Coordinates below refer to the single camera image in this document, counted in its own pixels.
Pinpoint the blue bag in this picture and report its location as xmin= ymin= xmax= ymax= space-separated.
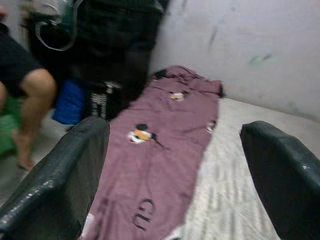
xmin=50 ymin=79 xmax=88 ymax=126

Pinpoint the black bag with white print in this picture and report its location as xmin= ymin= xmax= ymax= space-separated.
xmin=26 ymin=0 xmax=171 ymax=123

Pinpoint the purple cartoon print blanket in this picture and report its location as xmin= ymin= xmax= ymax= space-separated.
xmin=81 ymin=65 xmax=225 ymax=240

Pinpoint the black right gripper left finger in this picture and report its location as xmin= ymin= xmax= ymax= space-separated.
xmin=0 ymin=116 xmax=111 ymax=240

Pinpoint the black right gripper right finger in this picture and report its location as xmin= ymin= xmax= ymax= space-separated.
xmin=239 ymin=120 xmax=320 ymax=240

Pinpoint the grey quilted mattress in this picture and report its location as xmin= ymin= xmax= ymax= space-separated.
xmin=172 ymin=96 xmax=320 ymax=240

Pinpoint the person in black shorts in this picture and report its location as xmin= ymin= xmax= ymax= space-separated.
xmin=0 ymin=23 xmax=59 ymax=173

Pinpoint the green plastic stool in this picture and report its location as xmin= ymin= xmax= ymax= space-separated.
xmin=0 ymin=96 xmax=24 ymax=159

